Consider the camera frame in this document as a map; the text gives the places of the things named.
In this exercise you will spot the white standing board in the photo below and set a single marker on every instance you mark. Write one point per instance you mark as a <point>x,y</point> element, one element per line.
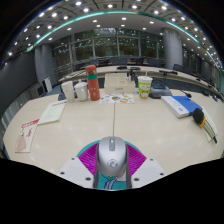
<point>47,85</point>

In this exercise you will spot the red drink bottle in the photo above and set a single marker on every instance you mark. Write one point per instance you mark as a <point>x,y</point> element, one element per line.
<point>92,85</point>

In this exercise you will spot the white lidded mug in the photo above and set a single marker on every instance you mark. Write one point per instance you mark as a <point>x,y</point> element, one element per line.
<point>81,92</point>

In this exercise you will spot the red and white leaflet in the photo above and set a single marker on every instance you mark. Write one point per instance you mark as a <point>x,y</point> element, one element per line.
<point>26,135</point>

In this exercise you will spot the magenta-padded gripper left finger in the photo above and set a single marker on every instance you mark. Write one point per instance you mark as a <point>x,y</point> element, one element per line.
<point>73,171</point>

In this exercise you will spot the handheld microphone with black foam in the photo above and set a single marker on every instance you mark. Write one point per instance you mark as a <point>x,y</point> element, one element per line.
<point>198,115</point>

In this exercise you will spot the colourful printed leaflet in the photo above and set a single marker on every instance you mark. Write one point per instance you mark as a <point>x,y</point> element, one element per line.
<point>116,98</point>

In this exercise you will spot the blue and white book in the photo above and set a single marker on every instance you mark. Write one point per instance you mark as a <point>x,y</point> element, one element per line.
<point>186,103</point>

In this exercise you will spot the white printed paper sheet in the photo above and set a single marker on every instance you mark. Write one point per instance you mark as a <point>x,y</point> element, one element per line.
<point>51,112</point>

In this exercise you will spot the pale paper sheet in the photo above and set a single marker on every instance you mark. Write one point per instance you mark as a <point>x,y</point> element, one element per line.
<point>211,121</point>

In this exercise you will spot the ceiling lights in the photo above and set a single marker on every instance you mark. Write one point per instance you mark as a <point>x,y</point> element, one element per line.
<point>110,5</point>

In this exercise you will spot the dark office chairs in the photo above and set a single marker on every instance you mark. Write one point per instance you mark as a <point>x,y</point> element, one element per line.
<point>118,61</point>

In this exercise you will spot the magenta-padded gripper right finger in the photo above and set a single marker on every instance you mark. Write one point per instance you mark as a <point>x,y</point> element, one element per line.
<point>148,172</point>

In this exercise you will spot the tall white cup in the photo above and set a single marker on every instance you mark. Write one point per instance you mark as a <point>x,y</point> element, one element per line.
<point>68,91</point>

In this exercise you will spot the silver computer mouse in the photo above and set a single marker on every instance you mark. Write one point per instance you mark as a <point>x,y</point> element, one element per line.
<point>111,155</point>

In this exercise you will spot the white and green paper cup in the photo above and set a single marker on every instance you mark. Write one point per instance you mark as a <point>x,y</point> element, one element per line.
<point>144,88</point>

